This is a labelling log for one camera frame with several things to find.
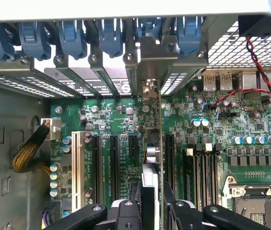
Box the white power connector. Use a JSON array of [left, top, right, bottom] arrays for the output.
[[40, 117, 62, 141]]

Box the green motherboard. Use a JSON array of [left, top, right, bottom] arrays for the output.
[[50, 69, 271, 230]]

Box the yellow black braided cable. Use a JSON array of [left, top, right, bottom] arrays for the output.
[[11, 124, 52, 174]]

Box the short black expansion slot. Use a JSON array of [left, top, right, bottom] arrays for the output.
[[128, 134, 139, 159]]

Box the white pci expansion slot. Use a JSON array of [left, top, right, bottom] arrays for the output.
[[71, 130, 85, 213]]

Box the black ram slot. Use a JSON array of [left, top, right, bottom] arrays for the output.
[[184, 148, 196, 204], [204, 150, 213, 208], [212, 152, 219, 206], [196, 149, 205, 211]]

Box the long black expansion slot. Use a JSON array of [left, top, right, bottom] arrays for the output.
[[110, 135, 121, 202], [91, 134, 103, 204], [165, 133, 176, 192]]

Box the grey metal pc case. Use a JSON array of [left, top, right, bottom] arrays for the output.
[[0, 0, 271, 230]]

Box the silver usb port block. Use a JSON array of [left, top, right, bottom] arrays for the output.
[[203, 72, 234, 92]]

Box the red and black twisted wire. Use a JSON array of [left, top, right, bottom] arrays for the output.
[[210, 35, 271, 120]]

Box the purple wire bundle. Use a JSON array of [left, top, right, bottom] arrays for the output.
[[41, 207, 54, 229]]

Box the metal cpu socket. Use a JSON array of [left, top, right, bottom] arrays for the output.
[[221, 175, 271, 230]]

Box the vented metal slot cover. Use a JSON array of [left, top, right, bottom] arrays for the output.
[[160, 69, 203, 96]]

